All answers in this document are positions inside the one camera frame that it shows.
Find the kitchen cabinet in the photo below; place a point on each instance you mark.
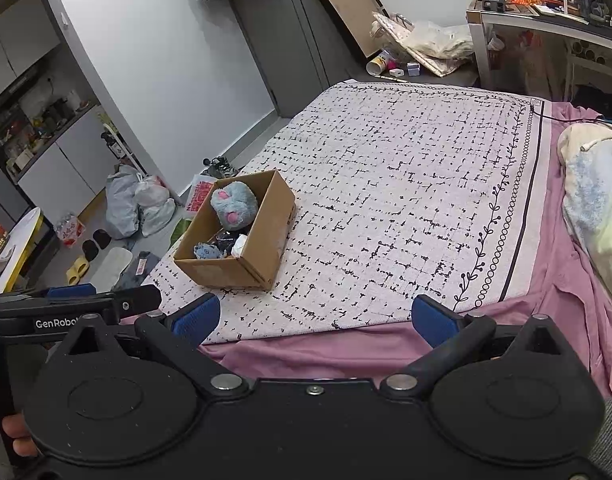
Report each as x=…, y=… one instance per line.
x=61, y=170

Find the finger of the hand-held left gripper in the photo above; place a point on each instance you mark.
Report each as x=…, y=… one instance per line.
x=138, y=300
x=71, y=291

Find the pack of water bottles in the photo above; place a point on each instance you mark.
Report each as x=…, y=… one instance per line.
x=70, y=230

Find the black slipper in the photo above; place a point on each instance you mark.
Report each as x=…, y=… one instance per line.
x=102, y=239
x=91, y=250

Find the plastic bags on floor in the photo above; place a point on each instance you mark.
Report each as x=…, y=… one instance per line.
x=438, y=69

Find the white yellow round board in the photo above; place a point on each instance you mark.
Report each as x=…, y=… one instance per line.
x=16, y=255

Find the paper cup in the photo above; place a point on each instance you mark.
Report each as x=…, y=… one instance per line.
x=377, y=63

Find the dark soft item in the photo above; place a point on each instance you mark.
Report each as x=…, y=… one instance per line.
x=226, y=240

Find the blue white tissue pack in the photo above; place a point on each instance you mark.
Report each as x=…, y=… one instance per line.
x=240, y=245

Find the red white plastic bag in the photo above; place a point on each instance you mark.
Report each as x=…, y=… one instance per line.
x=198, y=197

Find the cardboard box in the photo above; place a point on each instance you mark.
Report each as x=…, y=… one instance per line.
x=266, y=240

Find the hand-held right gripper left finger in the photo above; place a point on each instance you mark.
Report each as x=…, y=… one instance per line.
x=196, y=317

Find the white slipper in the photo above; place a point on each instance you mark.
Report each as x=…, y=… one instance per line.
x=111, y=265

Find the black bag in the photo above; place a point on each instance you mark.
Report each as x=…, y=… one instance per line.
x=596, y=100

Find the black shoes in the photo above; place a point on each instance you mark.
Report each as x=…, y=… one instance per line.
x=221, y=167

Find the floral quilt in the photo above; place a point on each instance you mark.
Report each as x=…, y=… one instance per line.
x=601, y=200

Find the blue jeans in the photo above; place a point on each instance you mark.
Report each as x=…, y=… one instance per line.
x=138, y=270

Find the white floor rack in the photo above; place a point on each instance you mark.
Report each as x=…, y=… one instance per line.
x=118, y=145

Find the small white box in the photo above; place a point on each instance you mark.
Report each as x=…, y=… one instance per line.
x=412, y=69

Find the grey plastic bag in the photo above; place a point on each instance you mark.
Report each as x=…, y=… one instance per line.
x=121, y=205

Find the clutter of kitchen items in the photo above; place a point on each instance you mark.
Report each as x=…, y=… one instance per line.
x=36, y=125

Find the person's left hand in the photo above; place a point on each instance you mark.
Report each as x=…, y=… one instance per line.
x=18, y=435

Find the black picture frame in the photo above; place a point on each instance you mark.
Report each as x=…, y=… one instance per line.
x=351, y=10

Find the patterned white bed cover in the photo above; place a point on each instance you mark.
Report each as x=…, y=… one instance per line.
x=386, y=185

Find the white desk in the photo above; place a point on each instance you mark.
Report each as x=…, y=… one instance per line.
x=478, y=40

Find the small blue plush toy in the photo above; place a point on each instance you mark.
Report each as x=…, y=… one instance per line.
x=206, y=251

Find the grey plush toy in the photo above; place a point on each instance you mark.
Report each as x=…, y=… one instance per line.
x=236, y=200

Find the clear bag of beige cloth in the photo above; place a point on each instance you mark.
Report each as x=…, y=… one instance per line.
x=441, y=40

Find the grey wardrobe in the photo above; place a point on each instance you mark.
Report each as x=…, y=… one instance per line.
x=286, y=60

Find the pair of yellow slippers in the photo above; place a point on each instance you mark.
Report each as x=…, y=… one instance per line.
x=77, y=270

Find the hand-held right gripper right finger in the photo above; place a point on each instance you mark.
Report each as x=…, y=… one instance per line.
x=433, y=320

